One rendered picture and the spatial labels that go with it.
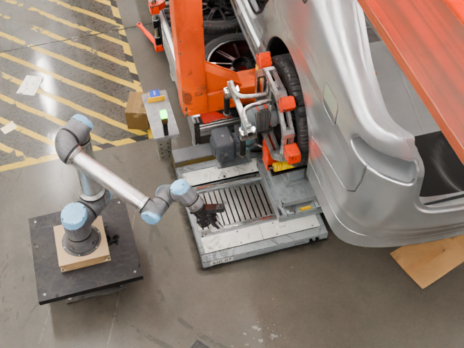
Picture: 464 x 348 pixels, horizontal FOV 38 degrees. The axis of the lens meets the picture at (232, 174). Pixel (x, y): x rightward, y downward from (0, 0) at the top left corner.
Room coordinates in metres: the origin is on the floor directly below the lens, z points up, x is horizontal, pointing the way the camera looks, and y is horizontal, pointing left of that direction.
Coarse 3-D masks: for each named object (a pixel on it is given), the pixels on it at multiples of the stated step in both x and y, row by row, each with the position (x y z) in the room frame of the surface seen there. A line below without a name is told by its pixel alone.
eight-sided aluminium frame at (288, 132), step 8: (256, 72) 2.91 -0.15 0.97; (264, 72) 2.77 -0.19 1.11; (272, 72) 2.77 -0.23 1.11; (256, 80) 2.92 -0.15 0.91; (264, 80) 2.92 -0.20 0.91; (272, 80) 2.69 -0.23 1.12; (280, 80) 2.69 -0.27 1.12; (256, 88) 2.91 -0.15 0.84; (264, 88) 2.92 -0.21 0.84; (272, 88) 2.64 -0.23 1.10; (280, 88) 2.64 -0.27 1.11; (280, 96) 2.57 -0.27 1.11; (288, 112) 2.52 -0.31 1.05; (280, 120) 2.49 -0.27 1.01; (288, 120) 2.49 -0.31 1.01; (288, 128) 2.46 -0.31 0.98; (264, 136) 2.73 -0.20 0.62; (272, 136) 2.73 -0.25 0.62; (288, 136) 2.43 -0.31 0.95; (272, 152) 2.60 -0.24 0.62; (280, 152) 2.46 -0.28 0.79; (280, 160) 2.44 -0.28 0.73
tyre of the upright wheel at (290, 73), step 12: (276, 60) 2.85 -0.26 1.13; (288, 60) 2.80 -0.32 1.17; (288, 72) 2.69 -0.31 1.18; (288, 84) 2.64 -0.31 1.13; (300, 96) 2.55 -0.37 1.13; (300, 108) 2.50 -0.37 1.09; (300, 120) 2.46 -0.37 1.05; (276, 132) 2.78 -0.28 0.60; (300, 132) 2.43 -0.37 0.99; (300, 144) 2.41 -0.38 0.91
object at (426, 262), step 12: (444, 240) 2.35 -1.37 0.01; (456, 240) 2.35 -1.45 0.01; (396, 252) 2.26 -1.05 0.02; (408, 252) 2.26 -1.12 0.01; (420, 252) 2.26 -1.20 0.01; (432, 252) 2.26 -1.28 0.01; (444, 252) 2.26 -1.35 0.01; (456, 252) 2.26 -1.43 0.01; (408, 264) 2.17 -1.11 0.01; (420, 264) 2.17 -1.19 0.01; (432, 264) 2.17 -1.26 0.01; (444, 264) 2.17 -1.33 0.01; (456, 264) 2.17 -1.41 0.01; (420, 276) 2.09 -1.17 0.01; (432, 276) 2.09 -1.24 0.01
